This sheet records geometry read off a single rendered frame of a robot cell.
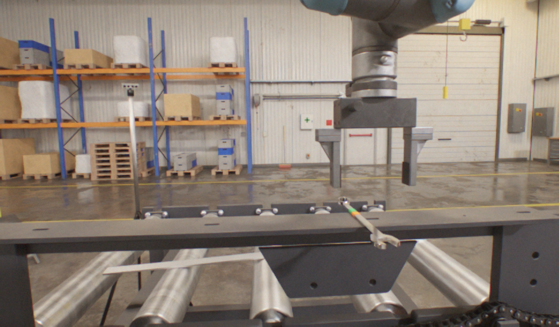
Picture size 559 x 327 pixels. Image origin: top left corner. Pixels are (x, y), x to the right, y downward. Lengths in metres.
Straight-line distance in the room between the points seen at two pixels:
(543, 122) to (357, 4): 12.95
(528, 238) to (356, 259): 0.39
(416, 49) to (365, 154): 4.04
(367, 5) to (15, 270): 0.78
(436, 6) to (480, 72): 12.03
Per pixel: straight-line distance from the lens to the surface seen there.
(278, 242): 0.62
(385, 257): 0.68
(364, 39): 0.50
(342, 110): 0.47
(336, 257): 0.65
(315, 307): 1.82
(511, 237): 0.81
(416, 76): 11.07
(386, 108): 0.49
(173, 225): 0.60
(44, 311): 0.98
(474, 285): 1.00
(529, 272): 0.87
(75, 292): 1.04
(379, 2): 0.38
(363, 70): 0.48
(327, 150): 0.48
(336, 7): 0.36
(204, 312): 1.83
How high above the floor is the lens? 1.36
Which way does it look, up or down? 5 degrees down
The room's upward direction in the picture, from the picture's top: 1 degrees counter-clockwise
